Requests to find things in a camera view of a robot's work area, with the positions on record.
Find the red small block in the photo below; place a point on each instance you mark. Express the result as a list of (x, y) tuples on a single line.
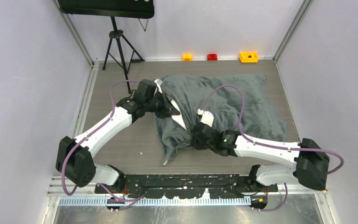
[(212, 57)]

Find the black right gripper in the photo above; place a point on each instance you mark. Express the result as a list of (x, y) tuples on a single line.
[(196, 145)]

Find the aluminium front rail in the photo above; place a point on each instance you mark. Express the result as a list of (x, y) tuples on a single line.
[(87, 197)]

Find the black tripod stand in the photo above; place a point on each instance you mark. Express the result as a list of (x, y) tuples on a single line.
[(117, 35)]

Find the yellow small bin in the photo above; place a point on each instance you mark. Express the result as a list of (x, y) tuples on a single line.
[(248, 57)]

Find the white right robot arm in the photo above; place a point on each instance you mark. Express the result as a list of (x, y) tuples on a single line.
[(302, 163)]

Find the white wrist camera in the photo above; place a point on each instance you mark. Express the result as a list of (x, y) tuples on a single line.
[(158, 82), (205, 117)]

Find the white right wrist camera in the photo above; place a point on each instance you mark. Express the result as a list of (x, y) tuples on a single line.
[(205, 117)]

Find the aluminium left side rail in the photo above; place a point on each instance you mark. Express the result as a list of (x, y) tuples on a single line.
[(85, 100)]

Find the black panel on tripod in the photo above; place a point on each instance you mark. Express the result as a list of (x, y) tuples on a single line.
[(140, 9)]

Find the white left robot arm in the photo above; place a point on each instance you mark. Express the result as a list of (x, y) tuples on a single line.
[(75, 155)]

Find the grey plush pillowcase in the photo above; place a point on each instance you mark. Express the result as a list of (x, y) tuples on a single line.
[(231, 99)]

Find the orange small block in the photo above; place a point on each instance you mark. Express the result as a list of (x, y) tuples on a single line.
[(187, 57)]

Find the aluminium rail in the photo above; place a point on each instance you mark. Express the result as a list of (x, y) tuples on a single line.
[(85, 100), (87, 197)]

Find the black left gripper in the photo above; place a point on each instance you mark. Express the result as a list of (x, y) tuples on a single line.
[(167, 109)]

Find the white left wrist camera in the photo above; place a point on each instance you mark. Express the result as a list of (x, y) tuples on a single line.
[(158, 82)]

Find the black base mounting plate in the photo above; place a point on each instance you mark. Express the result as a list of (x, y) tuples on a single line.
[(218, 186)]

